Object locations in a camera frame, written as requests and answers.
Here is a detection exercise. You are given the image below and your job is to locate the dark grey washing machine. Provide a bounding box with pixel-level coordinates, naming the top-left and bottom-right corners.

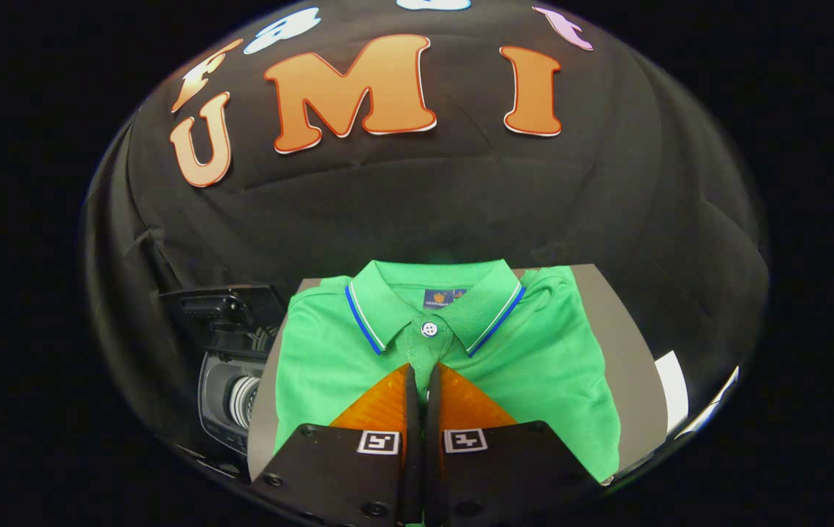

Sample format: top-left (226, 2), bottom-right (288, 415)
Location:
top-left (196, 322), bottom-right (280, 480)

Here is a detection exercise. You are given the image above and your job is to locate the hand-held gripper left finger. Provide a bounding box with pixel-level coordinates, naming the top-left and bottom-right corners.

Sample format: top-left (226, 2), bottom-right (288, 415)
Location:
top-left (250, 362), bottom-right (422, 527)

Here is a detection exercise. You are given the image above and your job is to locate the green polo shirt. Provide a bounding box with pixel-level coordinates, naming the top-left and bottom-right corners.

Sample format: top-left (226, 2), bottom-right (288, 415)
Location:
top-left (273, 258), bottom-right (621, 484)

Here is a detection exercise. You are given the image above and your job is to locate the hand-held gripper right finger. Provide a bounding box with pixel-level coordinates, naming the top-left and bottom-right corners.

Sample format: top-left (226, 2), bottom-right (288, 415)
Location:
top-left (424, 362), bottom-right (606, 527)

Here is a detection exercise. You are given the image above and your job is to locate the white panel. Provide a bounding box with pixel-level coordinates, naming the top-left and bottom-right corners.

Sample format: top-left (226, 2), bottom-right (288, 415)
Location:
top-left (655, 350), bottom-right (690, 434)

